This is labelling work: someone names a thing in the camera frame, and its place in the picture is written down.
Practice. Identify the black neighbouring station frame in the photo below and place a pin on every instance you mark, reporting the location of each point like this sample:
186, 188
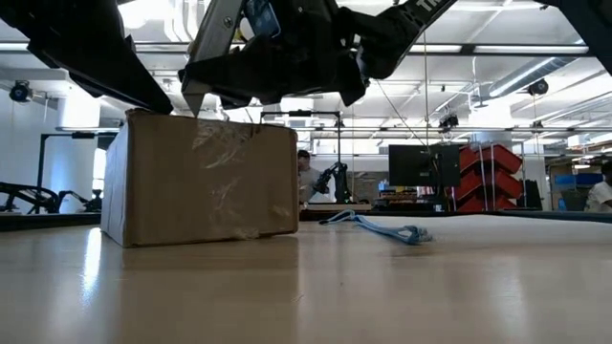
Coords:
39, 167

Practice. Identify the black monitor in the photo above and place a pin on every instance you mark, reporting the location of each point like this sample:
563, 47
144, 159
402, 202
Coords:
411, 165

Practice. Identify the blue storage bin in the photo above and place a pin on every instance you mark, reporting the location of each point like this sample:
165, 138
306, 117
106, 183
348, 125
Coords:
578, 179
571, 205

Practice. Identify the brown cardboard box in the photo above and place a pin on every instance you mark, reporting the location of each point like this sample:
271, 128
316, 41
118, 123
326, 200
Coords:
201, 181

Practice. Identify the black background robot arm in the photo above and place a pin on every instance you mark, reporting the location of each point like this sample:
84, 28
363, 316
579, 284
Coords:
340, 181

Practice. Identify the background station table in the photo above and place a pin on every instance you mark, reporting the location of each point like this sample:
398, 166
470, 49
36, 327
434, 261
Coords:
344, 207

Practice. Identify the white mesh pouch blue trim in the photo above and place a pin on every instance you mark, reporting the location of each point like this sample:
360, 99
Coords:
478, 229

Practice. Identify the person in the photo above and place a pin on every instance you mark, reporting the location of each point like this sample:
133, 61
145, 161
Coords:
600, 196
308, 179

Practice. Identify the black aluminium table frame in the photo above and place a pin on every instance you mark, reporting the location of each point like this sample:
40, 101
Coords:
48, 221

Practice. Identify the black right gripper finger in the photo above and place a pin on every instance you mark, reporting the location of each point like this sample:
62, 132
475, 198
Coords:
258, 76

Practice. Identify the black neighbouring robot arm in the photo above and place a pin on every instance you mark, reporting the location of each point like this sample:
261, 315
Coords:
28, 191

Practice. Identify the red storage bin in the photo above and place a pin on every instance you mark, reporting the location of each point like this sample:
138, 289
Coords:
502, 184
502, 157
473, 205

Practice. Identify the overhead light bar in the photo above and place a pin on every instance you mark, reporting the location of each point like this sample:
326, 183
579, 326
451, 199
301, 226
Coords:
526, 49

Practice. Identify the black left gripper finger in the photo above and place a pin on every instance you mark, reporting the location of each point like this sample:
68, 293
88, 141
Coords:
95, 57

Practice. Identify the silver ventilation duct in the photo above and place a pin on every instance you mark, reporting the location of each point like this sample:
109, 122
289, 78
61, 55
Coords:
526, 71

